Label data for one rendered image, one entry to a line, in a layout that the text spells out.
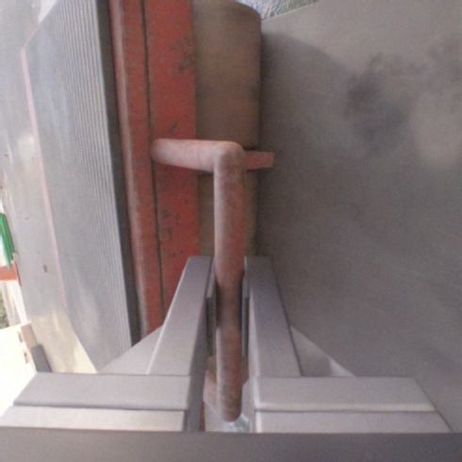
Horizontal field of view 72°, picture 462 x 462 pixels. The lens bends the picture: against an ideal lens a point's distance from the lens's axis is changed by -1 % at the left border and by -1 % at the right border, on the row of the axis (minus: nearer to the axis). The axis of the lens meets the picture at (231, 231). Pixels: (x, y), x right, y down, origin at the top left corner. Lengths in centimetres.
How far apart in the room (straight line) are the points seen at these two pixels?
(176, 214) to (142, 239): 2
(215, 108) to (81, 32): 8
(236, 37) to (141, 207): 12
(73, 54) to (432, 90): 19
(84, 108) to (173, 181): 6
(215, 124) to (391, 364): 19
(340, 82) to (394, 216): 9
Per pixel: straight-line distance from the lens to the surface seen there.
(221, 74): 22
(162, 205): 17
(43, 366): 310
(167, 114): 17
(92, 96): 19
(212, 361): 27
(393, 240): 21
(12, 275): 418
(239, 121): 22
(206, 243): 22
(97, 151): 19
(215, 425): 51
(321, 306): 25
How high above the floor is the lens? 20
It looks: 37 degrees down
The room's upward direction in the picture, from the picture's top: 104 degrees counter-clockwise
